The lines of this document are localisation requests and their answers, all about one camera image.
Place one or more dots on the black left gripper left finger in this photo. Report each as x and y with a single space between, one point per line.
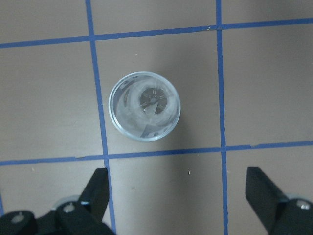
82 214

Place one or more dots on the clear tennis ball can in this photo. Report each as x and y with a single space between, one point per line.
144 106

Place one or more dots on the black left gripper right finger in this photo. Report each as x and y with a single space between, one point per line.
279 213

